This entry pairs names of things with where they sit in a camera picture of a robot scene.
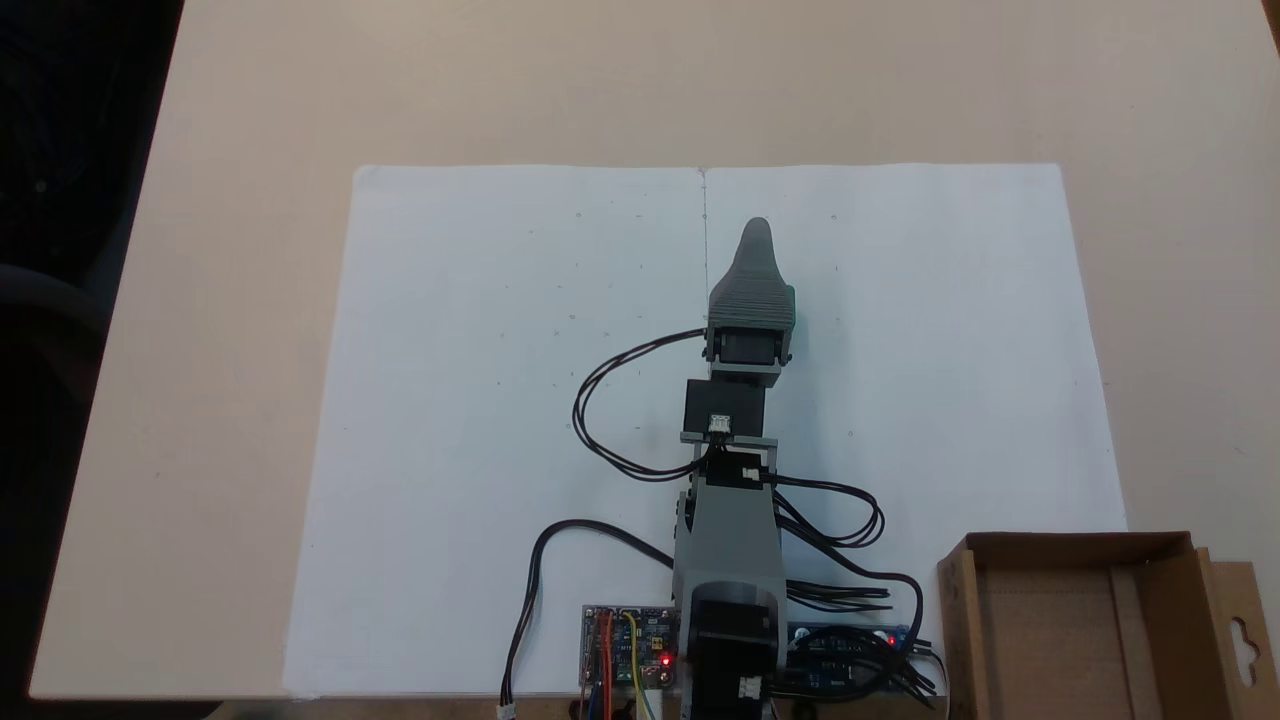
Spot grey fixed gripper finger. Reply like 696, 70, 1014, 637
707, 217, 797, 332

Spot white paper sheet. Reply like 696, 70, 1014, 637
282, 164, 714, 699
702, 162, 1130, 698

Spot blue circuit board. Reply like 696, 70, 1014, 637
786, 622, 917, 697

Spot brown cardboard box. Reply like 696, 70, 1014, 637
937, 531, 1280, 720

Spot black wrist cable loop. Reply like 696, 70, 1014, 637
571, 328, 713, 483

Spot black forearm cable loop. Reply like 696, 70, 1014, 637
768, 476, 887, 550

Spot black base cable bundle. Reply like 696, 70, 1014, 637
785, 545, 949, 707

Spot circuit board with jumper wires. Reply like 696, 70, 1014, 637
581, 604, 683, 693

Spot long black connector cable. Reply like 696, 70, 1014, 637
497, 518, 677, 720

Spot coloured jumper wires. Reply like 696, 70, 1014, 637
588, 610, 663, 720

